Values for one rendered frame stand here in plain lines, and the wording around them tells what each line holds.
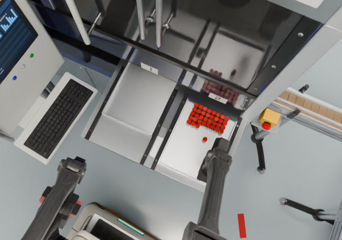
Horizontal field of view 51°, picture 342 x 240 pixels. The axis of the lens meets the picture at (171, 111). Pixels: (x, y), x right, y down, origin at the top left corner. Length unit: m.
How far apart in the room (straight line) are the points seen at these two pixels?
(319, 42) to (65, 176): 0.83
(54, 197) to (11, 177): 1.64
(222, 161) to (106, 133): 0.70
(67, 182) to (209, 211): 0.45
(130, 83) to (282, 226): 1.52
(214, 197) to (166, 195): 1.50
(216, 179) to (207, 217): 0.16
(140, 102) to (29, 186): 1.24
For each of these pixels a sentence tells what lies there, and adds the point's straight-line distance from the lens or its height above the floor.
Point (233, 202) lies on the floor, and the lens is 2.60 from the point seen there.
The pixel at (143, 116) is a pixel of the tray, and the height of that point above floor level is 0.88.
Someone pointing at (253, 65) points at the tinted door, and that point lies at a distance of 1.24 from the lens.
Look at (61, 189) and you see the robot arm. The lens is 1.15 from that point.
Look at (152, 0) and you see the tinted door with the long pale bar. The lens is 1.15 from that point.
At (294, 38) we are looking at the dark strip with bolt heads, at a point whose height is 1.69.
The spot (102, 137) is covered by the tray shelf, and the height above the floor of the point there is 0.88.
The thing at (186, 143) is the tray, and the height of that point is 0.88.
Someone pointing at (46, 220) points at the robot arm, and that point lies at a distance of 1.08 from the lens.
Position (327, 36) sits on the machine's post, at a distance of 0.98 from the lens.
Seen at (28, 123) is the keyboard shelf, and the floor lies 0.80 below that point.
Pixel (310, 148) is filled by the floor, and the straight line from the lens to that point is 2.81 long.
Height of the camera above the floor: 2.55
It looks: 75 degrees down
